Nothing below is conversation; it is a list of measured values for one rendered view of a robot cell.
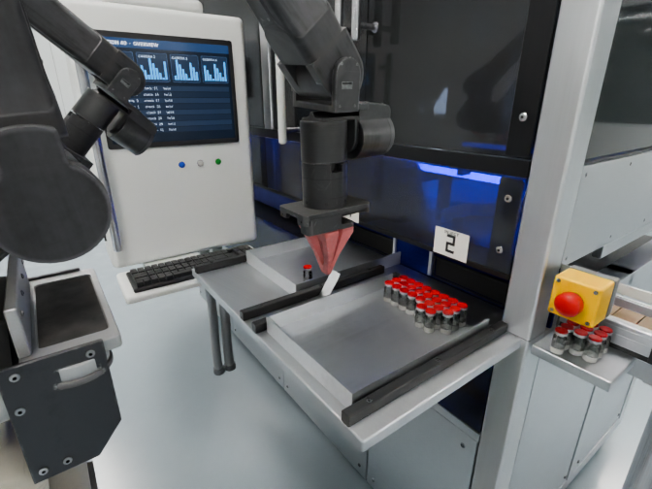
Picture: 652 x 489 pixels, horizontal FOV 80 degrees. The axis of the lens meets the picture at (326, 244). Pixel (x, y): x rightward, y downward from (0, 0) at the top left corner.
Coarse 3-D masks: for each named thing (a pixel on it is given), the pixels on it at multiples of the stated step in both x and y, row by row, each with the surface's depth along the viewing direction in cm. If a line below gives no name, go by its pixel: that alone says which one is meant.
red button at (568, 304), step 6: (564, 294) 62; (570, 294) 62; (576, 294) 62; (558, 300) 63; (564, 300) 62; (570, 300) 61; (576, 300) 61; (558, 306) 63; (564, 306) 62; (570, 306) 61; (576, 306) 61; (582, 306) 62; (564, 312) 62; (570, 312) 62; (576, 312) 61
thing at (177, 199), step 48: (144, 0) 107; (192, 0) 114; (144, 48) 109; (192, 48) 116; (240, 48) 124; (144, 96) 112; (192, 96) 120; (240, 96) 128; (192, 144) 124; (240, 144) 133; (144, 192) 120; (192, 192) 129; (240, 192) 138; (144, 240) 124; (192, 240) 134; (240, 240) 144
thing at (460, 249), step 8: (440, 232) 84; (448, 232) 82; (456, 232) 80; (440, 240) 84; (448, 240) 82; (456, 240) 81; (464, 240) 79; (440, 248) 84; (448, 248) 83; (456, 248) 81; (464, 248) 80; (448, 256) 83; (456, 256) 82; (464, 256) 80
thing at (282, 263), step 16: (304, 240) 118; (256, 256) 109; (272, 256) 112; (288, 256) 112; (304, 256) 112; (352, 256) 112; (368, 256) 112; (384, 256) 103; (400, 256) 107; (272, 272) 96; (288, 272) 102; (320, 272) 102; (352, 272) 97; (288, 288) 91; (304, 288) 89
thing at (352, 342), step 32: (352, 288) 86; (288, 320) 78; (320, 320) 79; (352, 320) 79; (384, 320) 79; (320, 352) 69; (352, 352) 69; (384, 352) 69; (416, 352) 69; (352, 384) 62; (384, 384) 59
